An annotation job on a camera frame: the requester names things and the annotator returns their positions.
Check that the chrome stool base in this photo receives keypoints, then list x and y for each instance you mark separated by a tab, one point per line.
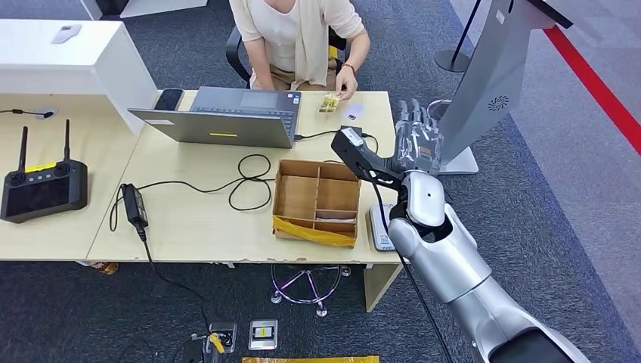
305	288

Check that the grey desk grommet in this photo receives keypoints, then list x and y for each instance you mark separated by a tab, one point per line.
47	109

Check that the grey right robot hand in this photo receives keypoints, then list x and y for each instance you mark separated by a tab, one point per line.
420	148

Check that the person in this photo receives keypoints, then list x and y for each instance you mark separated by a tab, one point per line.
295	35

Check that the small black adapter box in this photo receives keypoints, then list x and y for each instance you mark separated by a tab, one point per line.
353	127

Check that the black antenna remote controller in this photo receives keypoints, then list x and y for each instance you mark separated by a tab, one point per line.
43	194

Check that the closed floor socket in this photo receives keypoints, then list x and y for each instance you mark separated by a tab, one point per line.
263	334

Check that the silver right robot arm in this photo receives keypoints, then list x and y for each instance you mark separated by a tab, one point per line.
450	260

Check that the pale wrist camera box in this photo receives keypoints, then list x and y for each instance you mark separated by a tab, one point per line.
353	137

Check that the white card reader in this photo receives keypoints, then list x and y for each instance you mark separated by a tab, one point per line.
378	230

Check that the black stanchion post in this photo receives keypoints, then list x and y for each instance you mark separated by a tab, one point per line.
452	61

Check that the grey laptop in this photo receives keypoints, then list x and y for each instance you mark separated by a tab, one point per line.
223	128

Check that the white cabinet base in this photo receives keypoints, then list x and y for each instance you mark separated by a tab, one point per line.
160	7

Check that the person's left hand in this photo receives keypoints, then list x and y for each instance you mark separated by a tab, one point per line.
347	82

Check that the person's left forearm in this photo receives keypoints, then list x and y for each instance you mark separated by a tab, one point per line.
358	52

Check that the black smartphone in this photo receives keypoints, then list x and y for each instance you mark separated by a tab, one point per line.
169	98

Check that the person's right forearm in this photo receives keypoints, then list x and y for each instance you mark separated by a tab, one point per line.
259	65

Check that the black office chair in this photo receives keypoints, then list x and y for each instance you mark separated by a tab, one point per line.
234	55

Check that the small white handheld device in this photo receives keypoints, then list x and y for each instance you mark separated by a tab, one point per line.
66	33

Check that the orange snack wrapper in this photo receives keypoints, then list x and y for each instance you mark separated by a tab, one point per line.
107	267

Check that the open floor socket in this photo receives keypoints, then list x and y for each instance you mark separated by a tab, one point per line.
229	328

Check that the white ID card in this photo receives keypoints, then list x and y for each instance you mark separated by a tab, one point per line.
353	112

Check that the black laptop power brick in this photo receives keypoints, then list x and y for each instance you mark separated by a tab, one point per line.
135	204

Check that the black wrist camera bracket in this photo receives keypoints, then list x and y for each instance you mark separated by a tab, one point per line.
368	163

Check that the red barrier belt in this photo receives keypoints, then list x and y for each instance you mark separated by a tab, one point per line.
591	82

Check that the white counter block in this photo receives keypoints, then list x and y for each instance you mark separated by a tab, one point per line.
60	65

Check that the cardboard divider box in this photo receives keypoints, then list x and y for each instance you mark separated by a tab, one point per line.
298	198

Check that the grey kiosk stand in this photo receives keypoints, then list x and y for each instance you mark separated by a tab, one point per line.
493	75

